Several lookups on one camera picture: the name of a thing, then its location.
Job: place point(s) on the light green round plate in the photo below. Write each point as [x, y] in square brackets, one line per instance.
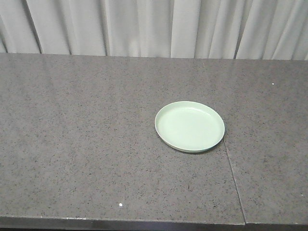
[189, 126]

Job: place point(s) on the white pleated curtain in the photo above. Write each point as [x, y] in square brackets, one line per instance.
[228, 29]

